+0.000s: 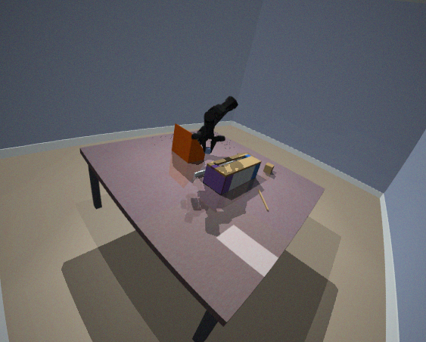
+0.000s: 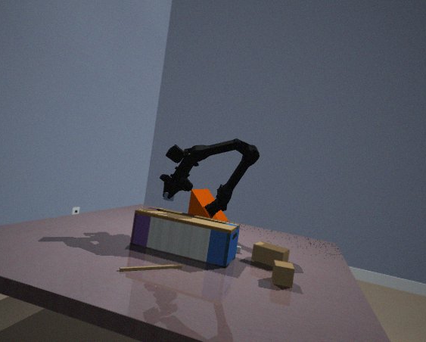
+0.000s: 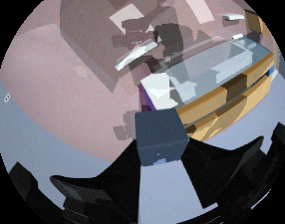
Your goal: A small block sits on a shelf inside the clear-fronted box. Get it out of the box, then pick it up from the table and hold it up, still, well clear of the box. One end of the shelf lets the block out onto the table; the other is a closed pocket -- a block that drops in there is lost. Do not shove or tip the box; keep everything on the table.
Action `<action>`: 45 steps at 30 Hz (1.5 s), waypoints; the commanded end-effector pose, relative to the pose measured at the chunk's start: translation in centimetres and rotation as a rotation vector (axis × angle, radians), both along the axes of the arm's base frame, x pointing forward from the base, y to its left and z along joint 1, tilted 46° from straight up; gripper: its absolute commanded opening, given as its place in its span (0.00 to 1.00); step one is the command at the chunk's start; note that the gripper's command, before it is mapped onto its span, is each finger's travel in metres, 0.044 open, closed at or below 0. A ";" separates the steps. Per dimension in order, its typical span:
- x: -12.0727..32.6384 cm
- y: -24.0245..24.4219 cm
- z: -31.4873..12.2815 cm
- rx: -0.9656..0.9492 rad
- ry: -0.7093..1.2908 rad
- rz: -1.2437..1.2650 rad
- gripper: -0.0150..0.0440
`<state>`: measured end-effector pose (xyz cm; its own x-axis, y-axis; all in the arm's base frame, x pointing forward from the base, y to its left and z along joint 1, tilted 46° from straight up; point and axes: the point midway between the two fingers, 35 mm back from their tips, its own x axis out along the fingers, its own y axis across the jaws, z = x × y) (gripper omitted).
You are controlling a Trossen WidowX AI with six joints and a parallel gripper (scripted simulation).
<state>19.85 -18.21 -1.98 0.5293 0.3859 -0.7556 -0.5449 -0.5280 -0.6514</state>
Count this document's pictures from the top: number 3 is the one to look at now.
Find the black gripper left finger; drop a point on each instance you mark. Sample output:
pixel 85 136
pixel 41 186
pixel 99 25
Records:
pixel 118 187

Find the dark blue block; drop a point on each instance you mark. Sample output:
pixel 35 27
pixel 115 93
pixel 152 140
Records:
pixel 160 137

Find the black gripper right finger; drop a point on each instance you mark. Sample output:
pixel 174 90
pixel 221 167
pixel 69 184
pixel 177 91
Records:
pixel 211 168

